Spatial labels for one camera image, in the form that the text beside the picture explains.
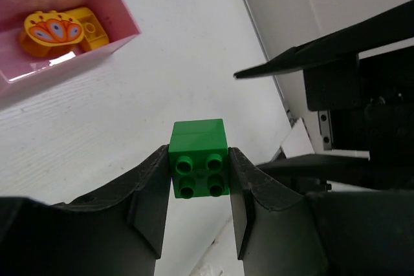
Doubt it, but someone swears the yellow curved lego brick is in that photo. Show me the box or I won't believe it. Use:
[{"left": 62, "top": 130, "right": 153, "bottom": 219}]
[{"left": 66, "top": 7, "right": 109, "bottom": 52}]

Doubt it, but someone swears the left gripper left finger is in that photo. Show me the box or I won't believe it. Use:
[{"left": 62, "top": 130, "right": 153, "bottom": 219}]
[{"left": 1, "top": 145, "right": 170, "bottom": 275}]

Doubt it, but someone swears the green number lego brick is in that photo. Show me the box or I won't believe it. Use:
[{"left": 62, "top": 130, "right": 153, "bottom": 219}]
[{"left": 168, "top": 119, "right": 230, "bottom": 199}]

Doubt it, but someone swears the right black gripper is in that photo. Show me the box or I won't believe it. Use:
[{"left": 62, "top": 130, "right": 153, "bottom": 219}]
[{"left": 234, "top": 0, "right": 413, "bottom": 189}]

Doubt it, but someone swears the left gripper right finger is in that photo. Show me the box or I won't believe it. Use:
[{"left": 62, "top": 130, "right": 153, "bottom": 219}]
[{"left": 229, "top": 148, "right": 413, "bottom": 275}]

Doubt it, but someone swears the pink container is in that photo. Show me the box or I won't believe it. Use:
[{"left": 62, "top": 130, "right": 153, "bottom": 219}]
[{"left": 1, "top": 0, "right": 140, "bottom": 107}]

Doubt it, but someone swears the yellow butterfly lego piece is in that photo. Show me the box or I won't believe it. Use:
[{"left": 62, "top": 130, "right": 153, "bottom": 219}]
[{"left": 19, "top": 11, "right": 85, "bottom": 58}]

